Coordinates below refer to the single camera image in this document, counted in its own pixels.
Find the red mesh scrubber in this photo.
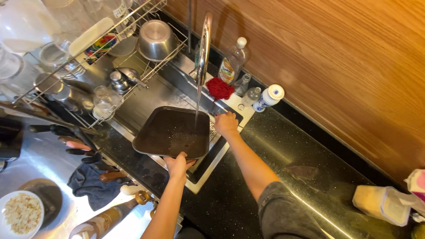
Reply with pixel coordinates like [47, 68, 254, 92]
[205, 77, 235, 101]

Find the brown glass bottle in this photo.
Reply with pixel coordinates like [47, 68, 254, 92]
[69, 191, 151, 239]

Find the person's right hand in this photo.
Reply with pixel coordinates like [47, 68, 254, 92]
[213, 111, 240, 137]

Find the steel mixing bowl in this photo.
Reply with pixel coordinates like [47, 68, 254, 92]
[137, 19, 180, 62]

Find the small clear glass bottle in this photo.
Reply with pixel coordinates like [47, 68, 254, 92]
[233, 73, 252, 97]
[238, 87, 262, 111]

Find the person's left hand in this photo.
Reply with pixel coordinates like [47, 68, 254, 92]
[163, 151, 197, 181]

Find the clear dish soap bottle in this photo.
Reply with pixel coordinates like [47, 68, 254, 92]
[218, 37, 250, 85]

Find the white blue patterned bottle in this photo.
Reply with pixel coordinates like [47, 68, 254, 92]
[253, 84, 285, 113]

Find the wire dish drying rack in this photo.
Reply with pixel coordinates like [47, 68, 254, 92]
[12, 0, 189, 129]

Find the clear drinking glass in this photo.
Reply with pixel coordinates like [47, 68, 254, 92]
[92, 86, 116, 121]

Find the stainless steel sink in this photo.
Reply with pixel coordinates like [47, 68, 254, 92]
[106, 53, 256, 195]

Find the clear glass bowl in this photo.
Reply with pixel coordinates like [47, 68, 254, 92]
[39, 40, 87, 80]

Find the black appliance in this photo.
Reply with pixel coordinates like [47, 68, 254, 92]
[0, 116, 24, 173]

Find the grey rolled sleeve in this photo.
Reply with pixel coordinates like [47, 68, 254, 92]
[258, 181, 329, 239]

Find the pink white package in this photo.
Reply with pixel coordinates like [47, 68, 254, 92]
[404, 169, 425, 202]

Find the clear plastic food container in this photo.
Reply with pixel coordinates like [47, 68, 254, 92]
[352, 185, 415, 227]

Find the colourful printed plate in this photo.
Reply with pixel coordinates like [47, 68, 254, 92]
[76, 31, 120, 66]

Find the chrome sink faucet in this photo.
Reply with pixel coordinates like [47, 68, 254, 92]
[189, 12, 213, 87]

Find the round dark wooden board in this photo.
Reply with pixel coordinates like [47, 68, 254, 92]
[18, 178, 63, 229]

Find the white plate of sliced nuts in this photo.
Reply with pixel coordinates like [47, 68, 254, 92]
[0, 190, 45, 239]

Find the dark grey dish cloth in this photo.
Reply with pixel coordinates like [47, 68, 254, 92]
[67, 163, 131, 212]

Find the steel kettle with lid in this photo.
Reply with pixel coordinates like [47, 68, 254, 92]
[110, 67, 149, 95]

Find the dark square baking tray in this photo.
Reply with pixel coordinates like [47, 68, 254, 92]
[132, 106, 211, 160]

